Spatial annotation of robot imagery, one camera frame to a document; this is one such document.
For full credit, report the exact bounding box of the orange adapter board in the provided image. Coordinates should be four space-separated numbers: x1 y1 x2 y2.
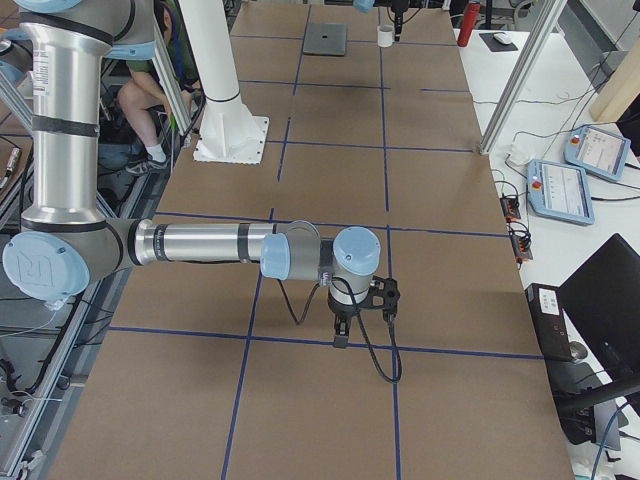
507 221 533 265
498 180 521 222

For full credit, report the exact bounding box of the white computer mouse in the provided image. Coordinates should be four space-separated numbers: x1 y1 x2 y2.
493 32 513 46

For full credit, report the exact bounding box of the white pedestal column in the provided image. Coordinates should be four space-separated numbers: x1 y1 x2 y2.
179 0 269 165

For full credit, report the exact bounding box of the aluminium frame post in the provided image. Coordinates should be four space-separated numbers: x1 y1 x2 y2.
478 0 567 155

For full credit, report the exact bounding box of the far orange adapter board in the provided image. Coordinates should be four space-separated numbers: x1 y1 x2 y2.
498 180 521 222

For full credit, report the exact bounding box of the red water bottle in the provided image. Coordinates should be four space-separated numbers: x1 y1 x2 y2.
457 1 481 47

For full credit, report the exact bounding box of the black computer box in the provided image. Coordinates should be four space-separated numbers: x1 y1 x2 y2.
525 283 572 362

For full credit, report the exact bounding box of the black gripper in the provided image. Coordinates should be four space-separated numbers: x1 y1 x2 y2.
390 0 410 41
328 296 358 348

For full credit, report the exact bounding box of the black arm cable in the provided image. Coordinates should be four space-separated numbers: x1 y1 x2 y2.
275 277 404 385

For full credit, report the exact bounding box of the near blue teach pendant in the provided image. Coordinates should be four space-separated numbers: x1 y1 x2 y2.
527 160 595 225

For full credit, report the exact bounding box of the blue teach pendant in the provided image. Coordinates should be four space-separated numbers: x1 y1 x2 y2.
564 125 631 182
527 160 595 225

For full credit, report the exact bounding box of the far blue teach pendant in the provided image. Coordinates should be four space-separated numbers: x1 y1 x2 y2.
564 125 631 182

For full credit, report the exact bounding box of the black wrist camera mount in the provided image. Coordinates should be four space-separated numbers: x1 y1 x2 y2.
358 276 401 323

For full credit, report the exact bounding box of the grey closed laptop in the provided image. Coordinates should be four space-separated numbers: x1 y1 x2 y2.
303 23 347 57

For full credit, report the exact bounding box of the near orange adapter board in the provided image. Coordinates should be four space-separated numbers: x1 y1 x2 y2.
507 221 533 265

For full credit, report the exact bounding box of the black monitor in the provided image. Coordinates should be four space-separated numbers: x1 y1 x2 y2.
559 233 639 379

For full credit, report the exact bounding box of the white ceramic mug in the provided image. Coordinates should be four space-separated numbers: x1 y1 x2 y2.
377 24 395 48

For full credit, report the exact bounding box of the wooden plank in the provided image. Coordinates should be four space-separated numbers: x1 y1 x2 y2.
590 40 640 123

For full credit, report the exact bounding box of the seated person green shirt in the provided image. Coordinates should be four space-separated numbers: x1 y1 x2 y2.
118 1 200 176

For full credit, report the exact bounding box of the black mouse pad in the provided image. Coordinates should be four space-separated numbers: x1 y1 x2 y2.
479 31 518 52

